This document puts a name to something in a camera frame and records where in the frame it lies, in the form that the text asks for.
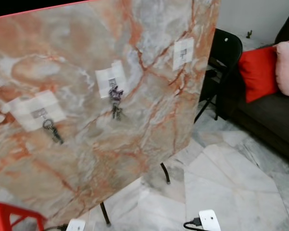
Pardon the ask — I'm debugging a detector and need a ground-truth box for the small metal hook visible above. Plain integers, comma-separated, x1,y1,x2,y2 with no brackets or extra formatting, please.
107,76,118,89
31,109,50,121

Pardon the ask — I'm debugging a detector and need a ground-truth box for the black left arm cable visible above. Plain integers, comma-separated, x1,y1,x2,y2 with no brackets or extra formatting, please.
43,223,69,231

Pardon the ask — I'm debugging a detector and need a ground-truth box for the red cushion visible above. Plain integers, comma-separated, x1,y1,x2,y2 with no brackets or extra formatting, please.
237,46,280,104

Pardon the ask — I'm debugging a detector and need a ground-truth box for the white tape patch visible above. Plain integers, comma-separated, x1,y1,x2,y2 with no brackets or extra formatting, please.
95,60,128,99
172,38,195,70
9,90,67,132

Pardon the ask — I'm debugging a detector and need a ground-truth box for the dark sofa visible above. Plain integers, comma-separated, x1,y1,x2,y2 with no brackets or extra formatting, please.
217,63,289,167

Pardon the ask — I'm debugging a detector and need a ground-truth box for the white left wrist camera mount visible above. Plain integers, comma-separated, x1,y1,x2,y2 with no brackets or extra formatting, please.
66,219,86,231

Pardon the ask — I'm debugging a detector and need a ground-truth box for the red plastic stool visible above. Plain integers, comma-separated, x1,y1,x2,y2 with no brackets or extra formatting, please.
0,202,48,231

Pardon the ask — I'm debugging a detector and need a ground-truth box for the black folding chair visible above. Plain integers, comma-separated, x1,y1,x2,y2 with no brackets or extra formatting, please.
195,28,244,123

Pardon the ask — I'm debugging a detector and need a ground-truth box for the dark key bunch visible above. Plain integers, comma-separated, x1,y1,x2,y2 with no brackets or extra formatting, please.
108,86,125,121

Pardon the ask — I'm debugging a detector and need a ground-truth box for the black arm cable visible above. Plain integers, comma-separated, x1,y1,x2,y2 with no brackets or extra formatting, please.
184,218,201,230
43,223,69,231

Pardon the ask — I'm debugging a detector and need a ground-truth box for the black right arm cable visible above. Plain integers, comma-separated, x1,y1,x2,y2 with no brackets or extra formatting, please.
184,218,201,230

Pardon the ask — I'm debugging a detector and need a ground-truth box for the key ring with single key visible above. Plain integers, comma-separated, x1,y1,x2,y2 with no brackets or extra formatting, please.
42,118,65,145

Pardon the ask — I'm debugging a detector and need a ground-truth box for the pink pillow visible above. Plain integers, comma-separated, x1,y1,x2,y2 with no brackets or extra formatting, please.
276,41,289,97

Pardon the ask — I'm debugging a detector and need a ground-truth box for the black metal board leg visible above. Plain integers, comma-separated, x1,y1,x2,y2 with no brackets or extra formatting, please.
160,162,171,185
99,201,111,227

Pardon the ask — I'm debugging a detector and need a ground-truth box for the marble pattern board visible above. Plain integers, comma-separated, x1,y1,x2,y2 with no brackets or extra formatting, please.
0,0,222,227

